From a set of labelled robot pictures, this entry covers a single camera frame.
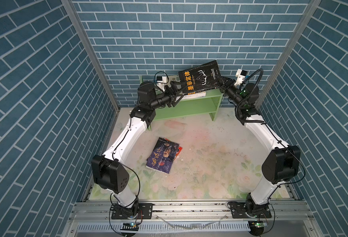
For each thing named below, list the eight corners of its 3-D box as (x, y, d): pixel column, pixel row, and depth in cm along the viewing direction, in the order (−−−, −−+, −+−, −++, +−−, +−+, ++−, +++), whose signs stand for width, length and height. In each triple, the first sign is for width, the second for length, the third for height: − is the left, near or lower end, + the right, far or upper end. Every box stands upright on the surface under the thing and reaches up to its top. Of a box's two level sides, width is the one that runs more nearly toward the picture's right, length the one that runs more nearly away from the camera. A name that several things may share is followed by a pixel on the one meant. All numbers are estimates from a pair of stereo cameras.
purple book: (146, 166, 90) (145, 164, 88) (159, 139, 103) (159, 137, 100) (168, 174, 87) (168, 172, 85) (179, 145, 100) (179, 143, 98)
